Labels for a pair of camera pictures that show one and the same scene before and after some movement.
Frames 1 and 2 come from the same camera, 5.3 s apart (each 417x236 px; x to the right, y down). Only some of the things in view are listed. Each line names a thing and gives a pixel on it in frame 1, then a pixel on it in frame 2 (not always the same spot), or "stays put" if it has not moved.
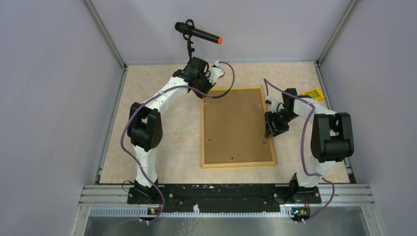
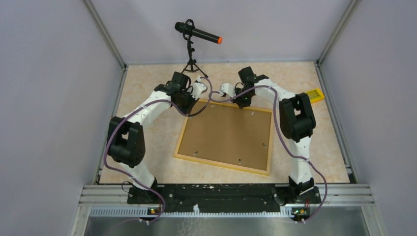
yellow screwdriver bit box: [316, 94] stays put
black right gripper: [270, 130] to [241, 104]
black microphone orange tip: [188, 29] stays put
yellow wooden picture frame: [203, 165] to [224, 164]
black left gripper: [209, 85] to [188, 109]
